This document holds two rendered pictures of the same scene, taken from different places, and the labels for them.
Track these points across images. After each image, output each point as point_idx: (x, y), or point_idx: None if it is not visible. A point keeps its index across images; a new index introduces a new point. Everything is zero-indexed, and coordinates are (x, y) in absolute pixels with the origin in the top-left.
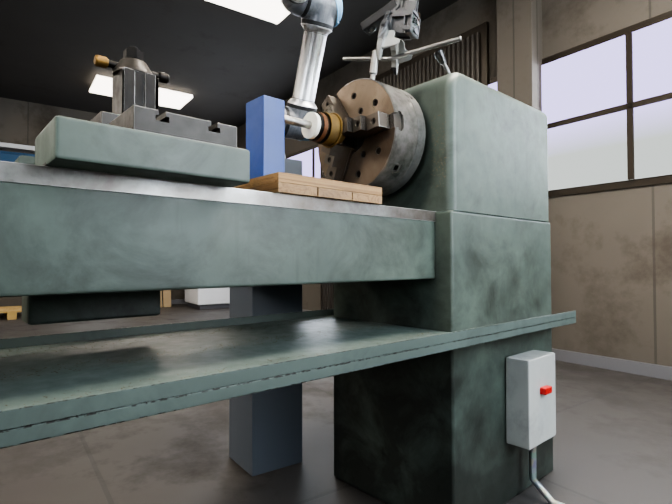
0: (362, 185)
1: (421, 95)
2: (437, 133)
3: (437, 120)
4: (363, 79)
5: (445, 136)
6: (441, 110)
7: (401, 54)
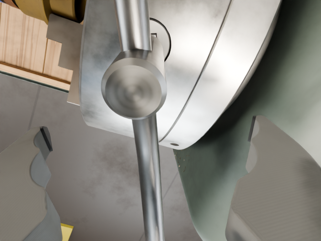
0: (52, 85)
1: (218, 160)
2: (181, 149)
3: (186, 160)
4: (81, 40)
5: (176, 158)
6: (186, 177)
7: (142, 210)
